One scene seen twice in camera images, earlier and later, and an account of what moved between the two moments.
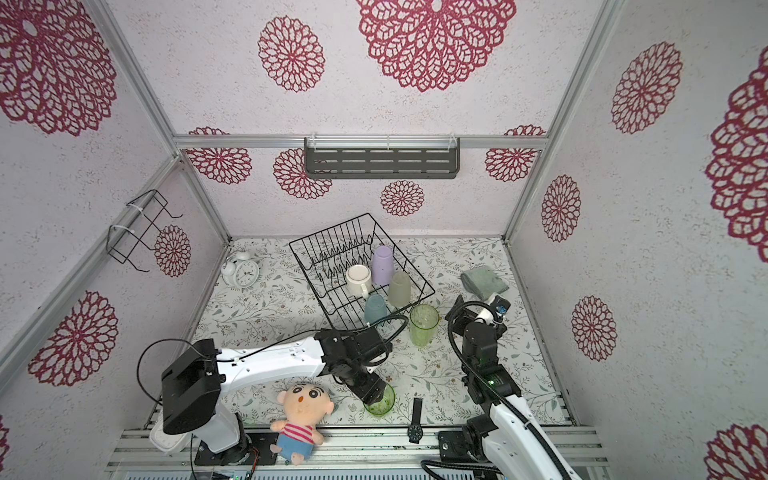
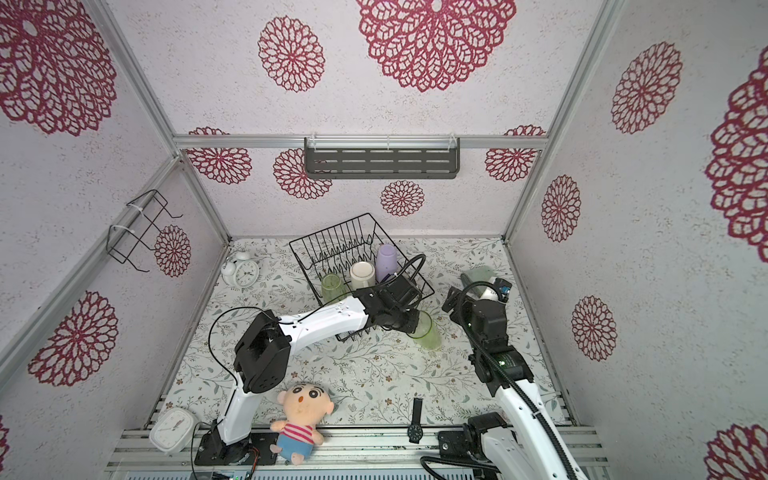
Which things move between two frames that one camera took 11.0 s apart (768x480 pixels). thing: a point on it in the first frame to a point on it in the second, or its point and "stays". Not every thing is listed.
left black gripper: x=372 y=390 to x=413 y=312
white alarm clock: x=239 y=271 stays
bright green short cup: x=384 y=405 to x=332 y=287
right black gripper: x=470 y=325 stays
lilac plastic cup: x=382 y=266 stays
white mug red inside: x=358 y=280 stays
